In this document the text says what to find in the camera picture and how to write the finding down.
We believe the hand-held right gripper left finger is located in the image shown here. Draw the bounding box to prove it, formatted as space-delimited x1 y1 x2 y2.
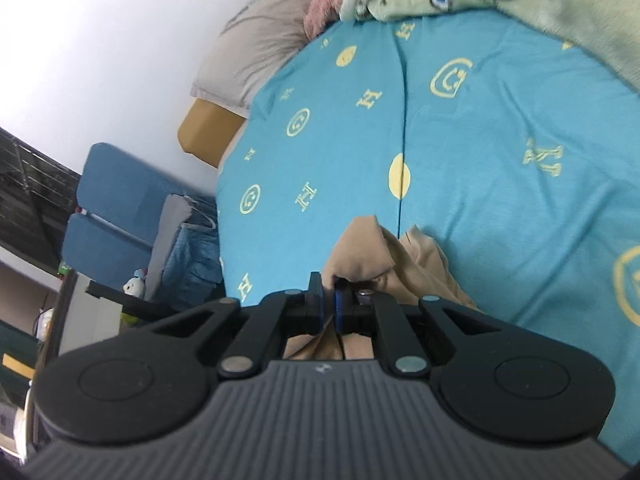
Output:
145 271 326 378

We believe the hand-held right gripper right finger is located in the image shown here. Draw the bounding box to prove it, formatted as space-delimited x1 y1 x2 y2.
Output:
334 277 503 377

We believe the tan printed t-shirt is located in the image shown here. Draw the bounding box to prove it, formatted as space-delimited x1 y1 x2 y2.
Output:
282 214 483 361

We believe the white plush toy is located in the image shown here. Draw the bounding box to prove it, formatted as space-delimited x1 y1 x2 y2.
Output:
122 269 149 298

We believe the blue printed bed sheet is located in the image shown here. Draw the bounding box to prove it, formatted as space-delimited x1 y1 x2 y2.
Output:
215 9 640 466

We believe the mustard headboard cushion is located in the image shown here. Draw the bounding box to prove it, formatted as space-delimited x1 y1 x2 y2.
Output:
177 96 247 168

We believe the blue covered dining chair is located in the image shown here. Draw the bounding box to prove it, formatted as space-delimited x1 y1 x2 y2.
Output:
75 142 227 306
61 211 157 288

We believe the white table with black legs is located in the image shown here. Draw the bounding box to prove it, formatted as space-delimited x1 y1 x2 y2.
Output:
20 267 171 461

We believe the grey pillow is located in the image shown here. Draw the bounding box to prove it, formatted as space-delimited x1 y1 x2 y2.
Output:
190 0 346 120

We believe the dark green cover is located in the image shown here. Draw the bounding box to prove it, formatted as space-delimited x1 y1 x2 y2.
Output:
0 321 42 401

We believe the dark grille window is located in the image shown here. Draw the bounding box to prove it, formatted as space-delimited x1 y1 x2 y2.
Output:
0 127 83 273

